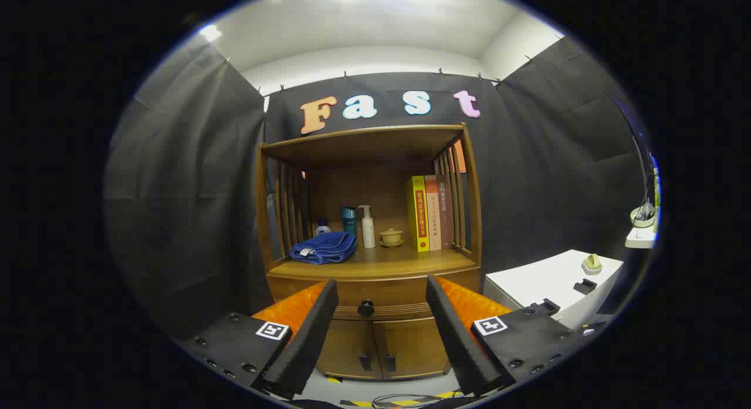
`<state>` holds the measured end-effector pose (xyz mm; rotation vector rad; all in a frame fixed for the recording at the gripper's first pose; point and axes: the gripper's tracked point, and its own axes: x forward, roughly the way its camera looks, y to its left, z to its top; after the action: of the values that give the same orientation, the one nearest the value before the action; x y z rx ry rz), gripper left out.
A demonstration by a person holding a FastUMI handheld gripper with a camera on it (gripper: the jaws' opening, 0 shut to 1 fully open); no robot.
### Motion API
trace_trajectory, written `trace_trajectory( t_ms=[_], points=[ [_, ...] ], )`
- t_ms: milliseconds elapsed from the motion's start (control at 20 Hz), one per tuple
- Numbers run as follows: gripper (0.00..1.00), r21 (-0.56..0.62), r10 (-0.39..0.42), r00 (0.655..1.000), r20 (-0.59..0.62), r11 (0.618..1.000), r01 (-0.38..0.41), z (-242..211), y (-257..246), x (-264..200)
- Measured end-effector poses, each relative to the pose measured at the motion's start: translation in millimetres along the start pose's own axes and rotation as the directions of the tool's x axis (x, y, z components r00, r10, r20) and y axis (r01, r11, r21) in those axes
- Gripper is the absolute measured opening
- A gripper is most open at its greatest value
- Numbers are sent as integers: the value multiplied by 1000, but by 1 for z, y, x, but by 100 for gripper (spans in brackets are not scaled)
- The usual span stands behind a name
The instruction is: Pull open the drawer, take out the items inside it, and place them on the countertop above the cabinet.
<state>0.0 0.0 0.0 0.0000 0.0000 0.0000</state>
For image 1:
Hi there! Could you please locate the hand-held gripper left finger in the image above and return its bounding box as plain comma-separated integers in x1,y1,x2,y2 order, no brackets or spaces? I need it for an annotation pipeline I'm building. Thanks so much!
179,279,340,401

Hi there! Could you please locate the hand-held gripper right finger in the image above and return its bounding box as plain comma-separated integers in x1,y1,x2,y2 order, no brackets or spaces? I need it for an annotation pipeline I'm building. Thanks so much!
425,274,608,397

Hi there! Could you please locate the wooden drawer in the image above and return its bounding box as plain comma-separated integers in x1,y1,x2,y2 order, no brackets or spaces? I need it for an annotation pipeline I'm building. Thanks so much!
267,268,482,320

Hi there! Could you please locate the wooden cabinet door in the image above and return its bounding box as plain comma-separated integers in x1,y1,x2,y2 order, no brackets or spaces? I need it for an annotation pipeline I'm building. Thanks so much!
317,320,382,379
374,318,451,378

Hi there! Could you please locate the wooden countertop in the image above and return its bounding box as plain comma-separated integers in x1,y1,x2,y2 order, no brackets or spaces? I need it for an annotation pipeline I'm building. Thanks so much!
269,245,477,280

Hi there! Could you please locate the white side cabinet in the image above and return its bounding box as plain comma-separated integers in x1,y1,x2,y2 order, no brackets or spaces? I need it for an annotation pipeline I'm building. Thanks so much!
482,249,624,330

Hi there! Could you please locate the wooden cabinet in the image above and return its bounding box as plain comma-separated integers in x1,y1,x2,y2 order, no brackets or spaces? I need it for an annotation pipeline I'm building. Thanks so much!
255,123,483,380

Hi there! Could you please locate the yellow black floor tape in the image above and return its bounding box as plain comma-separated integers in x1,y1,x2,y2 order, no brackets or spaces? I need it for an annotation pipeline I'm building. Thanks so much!
340,389,464,408

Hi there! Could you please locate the blue folded towel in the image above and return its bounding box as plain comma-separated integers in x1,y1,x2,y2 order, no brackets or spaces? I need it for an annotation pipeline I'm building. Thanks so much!
289,231,357,265

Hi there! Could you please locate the white pump bottle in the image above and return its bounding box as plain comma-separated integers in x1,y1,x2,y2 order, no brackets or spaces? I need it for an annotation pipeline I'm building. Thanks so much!
358,205,376,249

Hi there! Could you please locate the orange and white book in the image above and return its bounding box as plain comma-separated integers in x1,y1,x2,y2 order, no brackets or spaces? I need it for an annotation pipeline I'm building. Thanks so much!
424,175,442,251

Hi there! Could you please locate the brown book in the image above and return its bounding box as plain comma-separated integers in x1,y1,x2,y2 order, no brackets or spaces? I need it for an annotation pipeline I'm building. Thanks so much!
436,174,454,249

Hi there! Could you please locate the yellow book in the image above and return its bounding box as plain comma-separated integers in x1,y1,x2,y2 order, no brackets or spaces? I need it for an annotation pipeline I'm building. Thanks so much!
407,175,430,253

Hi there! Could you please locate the white wall shelf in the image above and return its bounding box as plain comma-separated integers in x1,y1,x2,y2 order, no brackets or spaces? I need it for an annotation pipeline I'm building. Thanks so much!
625,224,658,249

